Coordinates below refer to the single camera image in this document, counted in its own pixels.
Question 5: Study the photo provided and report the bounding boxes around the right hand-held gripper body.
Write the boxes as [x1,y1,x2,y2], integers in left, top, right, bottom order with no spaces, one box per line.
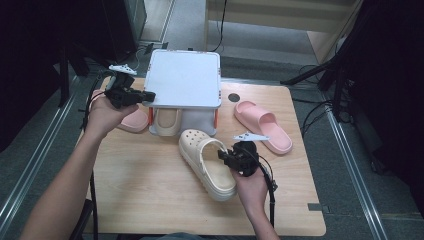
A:
[229,131,271,178]

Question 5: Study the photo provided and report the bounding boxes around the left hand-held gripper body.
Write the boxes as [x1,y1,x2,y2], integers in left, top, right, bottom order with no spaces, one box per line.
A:
[103,63,145,110]

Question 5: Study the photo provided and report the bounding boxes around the cream perforated clog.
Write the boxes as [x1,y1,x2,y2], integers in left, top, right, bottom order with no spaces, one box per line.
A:
[177,128,239,203]
[153,107,183,137]

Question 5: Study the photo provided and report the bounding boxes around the pink slide slipper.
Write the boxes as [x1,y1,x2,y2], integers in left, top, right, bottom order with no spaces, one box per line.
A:
[87,88,150,134]
[233,100,294,156]

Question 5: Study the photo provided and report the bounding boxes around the white two-tier shoe rack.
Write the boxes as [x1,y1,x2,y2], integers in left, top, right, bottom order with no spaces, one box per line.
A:
[140,48,223,138]

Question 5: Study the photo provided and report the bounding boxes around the person's left hand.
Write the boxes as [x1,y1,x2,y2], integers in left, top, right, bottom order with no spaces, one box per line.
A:
[84,89,140,142]

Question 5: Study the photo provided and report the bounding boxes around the person's right hand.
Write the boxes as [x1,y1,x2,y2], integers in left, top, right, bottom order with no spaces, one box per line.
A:
[230,164,270,215]

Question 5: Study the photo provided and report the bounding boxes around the black metal stand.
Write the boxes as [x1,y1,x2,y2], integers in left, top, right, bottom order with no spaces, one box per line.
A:
[55,41,132,108]

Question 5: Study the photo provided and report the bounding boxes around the grey tape strip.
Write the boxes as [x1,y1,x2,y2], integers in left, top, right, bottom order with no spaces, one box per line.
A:
[306,202,332,215]

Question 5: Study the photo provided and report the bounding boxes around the black tripod stand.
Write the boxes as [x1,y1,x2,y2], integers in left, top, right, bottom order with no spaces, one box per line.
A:
[279,0,371,123]

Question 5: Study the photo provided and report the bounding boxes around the black chair armrest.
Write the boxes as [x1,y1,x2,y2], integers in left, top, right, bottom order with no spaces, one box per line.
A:
[70,198,96,240]

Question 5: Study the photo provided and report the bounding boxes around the light wooden cabinet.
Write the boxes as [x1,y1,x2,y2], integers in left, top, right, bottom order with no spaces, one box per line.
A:
[202,0,365,65]

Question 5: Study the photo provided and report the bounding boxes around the dark curtain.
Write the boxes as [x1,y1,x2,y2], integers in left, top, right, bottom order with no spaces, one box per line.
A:
[344,0,424,216]

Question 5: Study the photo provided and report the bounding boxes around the right hand-held gripper black cable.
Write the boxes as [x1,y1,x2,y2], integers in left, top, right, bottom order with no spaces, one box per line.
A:
[244,145,279,230]

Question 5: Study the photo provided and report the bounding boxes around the hand-held gripper black cable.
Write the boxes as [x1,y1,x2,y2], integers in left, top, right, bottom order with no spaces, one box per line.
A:
[244,145,279,230]
[79,73,117,240]

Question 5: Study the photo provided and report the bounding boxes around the left hand-held gripper black cable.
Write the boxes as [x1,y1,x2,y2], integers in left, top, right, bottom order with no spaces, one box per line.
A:
[79,73,117,240]

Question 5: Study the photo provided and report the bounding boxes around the white floor cable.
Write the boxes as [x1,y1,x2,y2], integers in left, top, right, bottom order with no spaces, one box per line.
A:
[126,49,148,73]

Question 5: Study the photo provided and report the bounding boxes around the black floor cables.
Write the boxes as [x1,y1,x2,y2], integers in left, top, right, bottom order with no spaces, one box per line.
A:
[291,64,336,137]

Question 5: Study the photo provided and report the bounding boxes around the black hanging cable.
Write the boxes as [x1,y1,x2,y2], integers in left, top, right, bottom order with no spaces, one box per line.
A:
[207,0,228,53]

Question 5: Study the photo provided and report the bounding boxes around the metal floor rail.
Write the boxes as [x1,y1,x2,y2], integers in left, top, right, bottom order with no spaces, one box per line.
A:
[323,105,390,240]
[0,75,82,231]

